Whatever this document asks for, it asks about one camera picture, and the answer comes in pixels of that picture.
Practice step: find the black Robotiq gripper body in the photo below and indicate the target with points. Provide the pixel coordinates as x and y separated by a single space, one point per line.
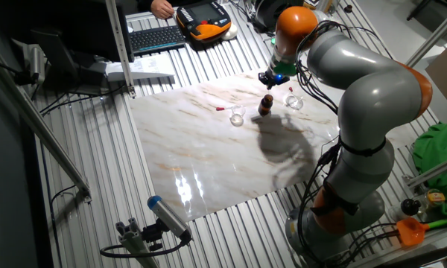
272 78

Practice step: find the dark sleeved forearm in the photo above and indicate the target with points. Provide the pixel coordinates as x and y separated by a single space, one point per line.
144 4

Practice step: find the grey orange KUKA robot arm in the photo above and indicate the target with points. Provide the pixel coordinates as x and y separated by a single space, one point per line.
376 97

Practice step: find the person hand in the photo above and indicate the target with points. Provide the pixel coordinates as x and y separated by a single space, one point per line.
162 9

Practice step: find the brown glass bottle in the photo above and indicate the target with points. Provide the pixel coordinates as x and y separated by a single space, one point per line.
265 106

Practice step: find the clear glass beaker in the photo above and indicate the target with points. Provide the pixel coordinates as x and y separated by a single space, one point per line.
237 120
295 103

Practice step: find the white round object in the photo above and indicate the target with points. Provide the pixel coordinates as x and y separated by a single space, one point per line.
231 34

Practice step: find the black filament spool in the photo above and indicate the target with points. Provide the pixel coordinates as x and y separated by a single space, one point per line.
264 16

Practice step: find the orange black teach pendant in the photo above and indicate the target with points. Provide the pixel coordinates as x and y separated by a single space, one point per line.
205 16

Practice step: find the marble pattern sheet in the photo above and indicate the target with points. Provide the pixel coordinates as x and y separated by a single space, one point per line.
208 160

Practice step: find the small dark round knob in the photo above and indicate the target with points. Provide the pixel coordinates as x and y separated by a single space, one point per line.
348 8

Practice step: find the black keyboard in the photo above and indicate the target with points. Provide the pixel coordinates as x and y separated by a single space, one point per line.
156 39

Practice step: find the white paper sheet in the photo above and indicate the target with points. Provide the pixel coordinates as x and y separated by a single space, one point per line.
145 67

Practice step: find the green cloth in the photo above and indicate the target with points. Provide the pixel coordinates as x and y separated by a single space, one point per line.
439 149

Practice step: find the black monitor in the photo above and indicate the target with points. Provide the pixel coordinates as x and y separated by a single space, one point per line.
93 30

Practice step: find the clear bottle black cap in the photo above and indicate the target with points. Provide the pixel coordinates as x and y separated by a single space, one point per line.
409 206

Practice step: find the jar with yellow lid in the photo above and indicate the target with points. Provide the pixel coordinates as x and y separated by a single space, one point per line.
435 197

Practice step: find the short aluminium profile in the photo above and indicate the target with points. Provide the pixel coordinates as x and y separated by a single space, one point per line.
134 245

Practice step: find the black monitor stand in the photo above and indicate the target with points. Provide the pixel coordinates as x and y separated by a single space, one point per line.
56 52

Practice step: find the aluminium frame post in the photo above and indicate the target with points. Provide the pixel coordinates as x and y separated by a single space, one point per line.
326 5
432 37
120 44

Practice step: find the silver camera blue cap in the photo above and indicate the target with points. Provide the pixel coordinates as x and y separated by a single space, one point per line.
167 217

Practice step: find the aluminium frame strut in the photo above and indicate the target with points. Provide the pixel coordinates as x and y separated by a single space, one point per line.
436 169
41 126

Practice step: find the black camera clamp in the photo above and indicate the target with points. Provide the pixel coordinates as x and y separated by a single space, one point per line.
152 234

